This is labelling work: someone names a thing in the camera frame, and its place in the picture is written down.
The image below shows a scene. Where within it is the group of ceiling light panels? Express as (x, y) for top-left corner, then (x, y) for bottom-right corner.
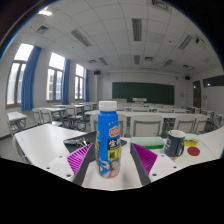
(35, 0), (203, 69)

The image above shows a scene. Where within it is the dark blue mug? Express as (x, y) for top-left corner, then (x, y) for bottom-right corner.
(163, 129), (186, 159)

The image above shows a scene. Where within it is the bright classroom window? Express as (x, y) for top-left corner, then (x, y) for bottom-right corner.
(6, 43), (34, 108)
(46, 52), (66, 102)
(74, 63), (85, 101)

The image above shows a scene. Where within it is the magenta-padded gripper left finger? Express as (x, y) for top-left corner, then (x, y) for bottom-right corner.
(44, 143), (97, 187)

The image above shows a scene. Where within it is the green and white case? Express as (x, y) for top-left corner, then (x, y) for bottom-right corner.
(129, 136), (165, 150)

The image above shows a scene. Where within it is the blue drink bottle white cap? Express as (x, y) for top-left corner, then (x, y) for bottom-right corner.
(95, 100), (122, 179)

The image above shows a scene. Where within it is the dark green blackboard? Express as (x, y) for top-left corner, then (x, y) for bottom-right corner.
(111, 81), (176, 105)

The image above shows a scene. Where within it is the flat round red coaster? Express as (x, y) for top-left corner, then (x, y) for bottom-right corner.
(186, 146), (201, 157)

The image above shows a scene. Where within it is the group of white classroom chairs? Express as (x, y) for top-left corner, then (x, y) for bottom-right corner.
(31, 101), (224, 138)

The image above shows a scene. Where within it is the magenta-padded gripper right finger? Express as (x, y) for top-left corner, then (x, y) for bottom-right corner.
(129, 143), (183, 187)

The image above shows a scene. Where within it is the dark classroom door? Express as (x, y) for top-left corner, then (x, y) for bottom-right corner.
(192, 79), (202, 108)

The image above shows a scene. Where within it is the blue window curtain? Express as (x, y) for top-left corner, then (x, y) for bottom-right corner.
(83, 68), (90, 103)
(61, 58), (72, 106)
(20, 45), (43, 112)

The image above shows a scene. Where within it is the group of white classroom desks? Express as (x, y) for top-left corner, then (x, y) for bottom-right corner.
(6, 99), (214, 129)

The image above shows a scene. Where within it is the dark high wall window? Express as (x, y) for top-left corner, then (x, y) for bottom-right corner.
(203, 74), (224, 88)

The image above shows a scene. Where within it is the ceiling projector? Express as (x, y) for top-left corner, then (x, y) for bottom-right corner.
(194, 37), (206, 46)

